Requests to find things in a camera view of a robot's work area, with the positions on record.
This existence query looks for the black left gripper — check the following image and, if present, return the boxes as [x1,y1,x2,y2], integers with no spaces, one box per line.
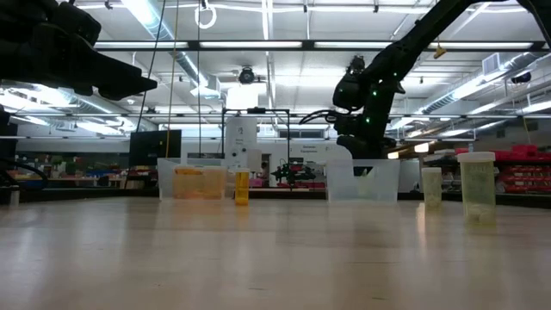
[0,0,158,102]

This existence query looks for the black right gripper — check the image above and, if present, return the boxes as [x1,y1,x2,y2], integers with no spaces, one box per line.
[335,107,398,177]

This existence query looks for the medium yellow-green pill bottle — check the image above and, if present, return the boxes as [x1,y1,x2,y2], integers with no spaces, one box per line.
[421,166,443,211]

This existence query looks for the slim orange pill bottle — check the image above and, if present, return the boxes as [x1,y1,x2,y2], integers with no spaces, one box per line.
[234,167,251,207]

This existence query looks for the large clear vial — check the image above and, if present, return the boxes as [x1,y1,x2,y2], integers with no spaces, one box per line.
[456,152,497,223]

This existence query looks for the large orange pill bottle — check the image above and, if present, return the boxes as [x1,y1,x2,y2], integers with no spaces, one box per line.
[173,165,204,201]

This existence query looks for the clear plastic bin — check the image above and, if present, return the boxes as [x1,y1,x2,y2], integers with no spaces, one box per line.
[157,157,236,202]
[325,158,401,203]

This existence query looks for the small black background robot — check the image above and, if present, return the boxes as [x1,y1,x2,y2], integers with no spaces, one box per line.
[270,158,318,189]

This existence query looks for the black monitor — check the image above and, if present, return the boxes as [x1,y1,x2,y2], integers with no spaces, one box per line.
[128,129,183,168]

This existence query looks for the cluttered background workbench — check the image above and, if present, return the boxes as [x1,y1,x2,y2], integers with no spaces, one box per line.
[12,152,156,190]

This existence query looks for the white machine cabinet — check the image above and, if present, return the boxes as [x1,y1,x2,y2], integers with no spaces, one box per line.
[224,116,263,173]

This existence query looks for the shelf with red bins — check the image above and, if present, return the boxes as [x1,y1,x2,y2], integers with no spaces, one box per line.
[430,144,551,195]

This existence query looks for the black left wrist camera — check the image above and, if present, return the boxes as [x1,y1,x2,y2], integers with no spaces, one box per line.
[55,2,103,47]

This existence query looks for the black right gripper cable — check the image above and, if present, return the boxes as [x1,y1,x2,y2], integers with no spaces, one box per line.
[299,109,341,126]

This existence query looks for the thin black hanging cable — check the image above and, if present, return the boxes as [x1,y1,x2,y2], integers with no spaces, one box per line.
[196,0,202,158]

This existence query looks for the white hanging cable loop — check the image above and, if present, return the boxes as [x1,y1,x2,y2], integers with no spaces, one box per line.
[194,0,218,30]

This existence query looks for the thin black metal frame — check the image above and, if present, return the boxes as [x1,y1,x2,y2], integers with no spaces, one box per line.
[221,106,292,169]

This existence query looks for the round black ceiling camera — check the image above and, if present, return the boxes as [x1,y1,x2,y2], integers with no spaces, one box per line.
[238,65,257,86]

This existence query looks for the yellow hanging cord connector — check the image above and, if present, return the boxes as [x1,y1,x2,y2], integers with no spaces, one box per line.
[432,25,448,60]

